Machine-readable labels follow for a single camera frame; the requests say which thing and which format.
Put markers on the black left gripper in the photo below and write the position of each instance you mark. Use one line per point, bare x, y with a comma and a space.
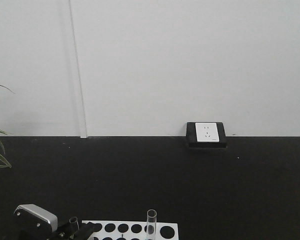
29, 231

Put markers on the tall clear test tube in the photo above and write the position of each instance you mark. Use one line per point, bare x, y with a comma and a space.
151, 224

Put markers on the white test tube rack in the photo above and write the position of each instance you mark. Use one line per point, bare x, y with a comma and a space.
131, 230

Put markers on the white socket on black box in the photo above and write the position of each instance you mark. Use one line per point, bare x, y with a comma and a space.
206, 135

